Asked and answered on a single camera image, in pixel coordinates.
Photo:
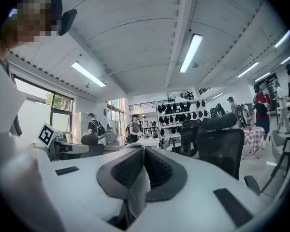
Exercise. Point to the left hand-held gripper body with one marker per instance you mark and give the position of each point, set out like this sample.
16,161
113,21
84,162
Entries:
46,134

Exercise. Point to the white bag shelf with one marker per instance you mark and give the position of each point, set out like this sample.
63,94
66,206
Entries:
169,127

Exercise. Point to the black office chair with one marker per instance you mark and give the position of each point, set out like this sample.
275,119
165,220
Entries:
188,134
220,149

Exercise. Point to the black head-mounted camera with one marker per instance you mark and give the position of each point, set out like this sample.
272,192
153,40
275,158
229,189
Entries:
67,22

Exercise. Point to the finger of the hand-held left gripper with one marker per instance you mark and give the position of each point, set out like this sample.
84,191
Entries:
79,150

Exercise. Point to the long ceiling light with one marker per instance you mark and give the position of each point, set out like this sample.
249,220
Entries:
288,58
88,74
282,39
191,53
247,69

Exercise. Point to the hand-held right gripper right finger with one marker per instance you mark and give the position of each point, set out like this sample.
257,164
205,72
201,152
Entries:
195,185

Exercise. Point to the person's grey shirt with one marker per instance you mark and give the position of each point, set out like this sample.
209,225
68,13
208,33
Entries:
3,63

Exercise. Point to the checkered tablecloth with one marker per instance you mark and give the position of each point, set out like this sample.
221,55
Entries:
255,139

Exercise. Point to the rows of black bags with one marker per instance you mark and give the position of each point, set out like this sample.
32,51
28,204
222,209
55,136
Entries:
174,109

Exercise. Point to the window with black frame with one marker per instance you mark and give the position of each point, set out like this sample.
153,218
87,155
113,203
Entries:
60,110

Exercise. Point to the grey chair with black frame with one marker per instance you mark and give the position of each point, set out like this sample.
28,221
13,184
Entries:
280,144

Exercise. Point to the person's head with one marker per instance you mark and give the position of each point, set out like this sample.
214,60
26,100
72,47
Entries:
31,18

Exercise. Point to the black metal railing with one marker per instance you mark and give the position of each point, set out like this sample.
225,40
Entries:
142,106

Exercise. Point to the grey cloth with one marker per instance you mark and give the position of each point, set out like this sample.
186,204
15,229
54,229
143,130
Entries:
137,197

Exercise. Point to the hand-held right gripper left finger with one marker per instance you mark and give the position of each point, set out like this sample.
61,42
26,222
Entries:
82,178

